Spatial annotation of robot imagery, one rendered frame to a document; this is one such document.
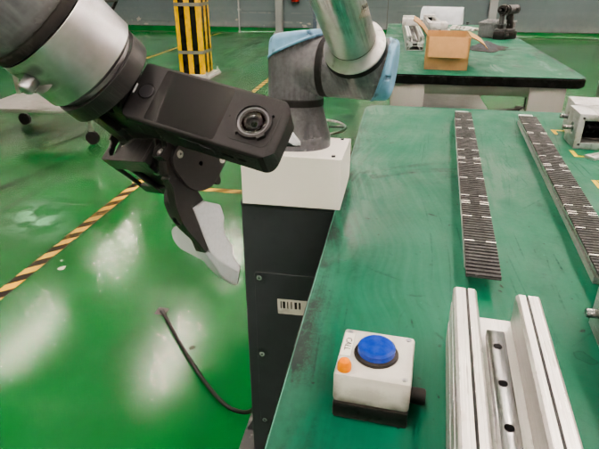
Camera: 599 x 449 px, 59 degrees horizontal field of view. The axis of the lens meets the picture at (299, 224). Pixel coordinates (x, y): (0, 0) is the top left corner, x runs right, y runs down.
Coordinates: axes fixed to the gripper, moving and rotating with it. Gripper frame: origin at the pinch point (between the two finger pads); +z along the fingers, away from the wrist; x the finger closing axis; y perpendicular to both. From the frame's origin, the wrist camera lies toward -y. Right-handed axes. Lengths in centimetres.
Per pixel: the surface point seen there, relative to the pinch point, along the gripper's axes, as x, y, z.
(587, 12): -842, 218, 768
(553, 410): 6.8, -22.8, 19.0
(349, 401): 12.5, -4.1, 17.7
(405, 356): 6.0, -7.5, 19.6
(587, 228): -31, -14, 57
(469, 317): -0.9, -11.6, 23.3
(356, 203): -26, 27, 48
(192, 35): -327, 489, 246
